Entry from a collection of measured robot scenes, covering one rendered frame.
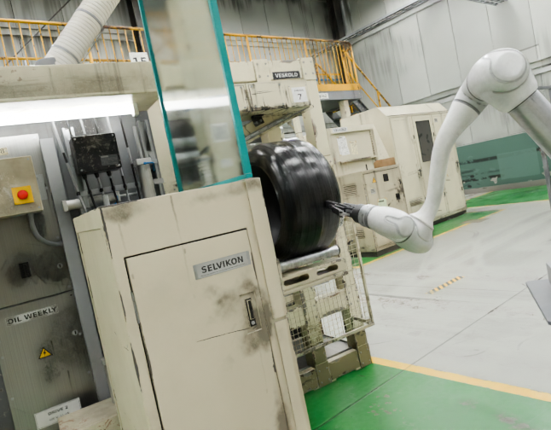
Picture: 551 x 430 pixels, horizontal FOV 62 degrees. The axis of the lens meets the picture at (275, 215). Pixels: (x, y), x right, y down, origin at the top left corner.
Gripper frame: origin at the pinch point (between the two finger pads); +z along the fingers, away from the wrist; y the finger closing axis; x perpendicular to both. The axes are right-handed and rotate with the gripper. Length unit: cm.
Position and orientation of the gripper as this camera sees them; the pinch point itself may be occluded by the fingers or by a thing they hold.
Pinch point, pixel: (332, 205)
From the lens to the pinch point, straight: 192.1
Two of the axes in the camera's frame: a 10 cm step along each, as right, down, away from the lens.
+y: -8.5, 2.0, -4.9
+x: 0.7, 9.6, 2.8
